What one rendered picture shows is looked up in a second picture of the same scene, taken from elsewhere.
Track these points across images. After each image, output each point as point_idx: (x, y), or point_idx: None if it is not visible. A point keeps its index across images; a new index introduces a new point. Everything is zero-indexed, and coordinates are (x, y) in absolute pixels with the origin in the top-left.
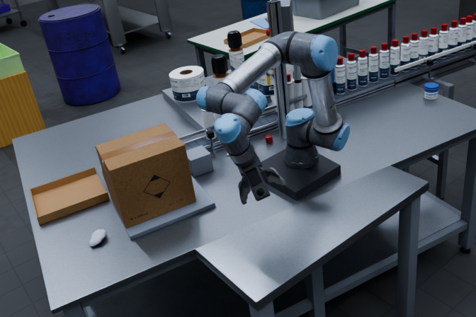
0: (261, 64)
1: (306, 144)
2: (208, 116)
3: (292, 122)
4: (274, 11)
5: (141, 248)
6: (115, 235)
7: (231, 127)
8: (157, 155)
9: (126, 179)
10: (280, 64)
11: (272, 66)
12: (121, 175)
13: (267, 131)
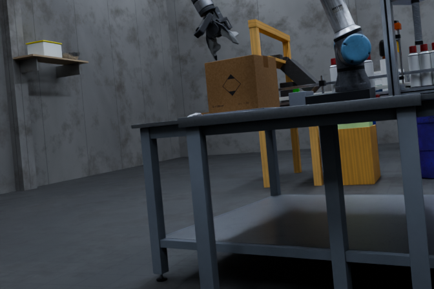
0: None
1: (343, 66)
2: (332, 72)
3: (334, 42)
4: None
5: None
6: None
7: None
8: (234, 58)
9: (213, 72)
10: (387, 18)
11: None
12: (210, 69)
13: None
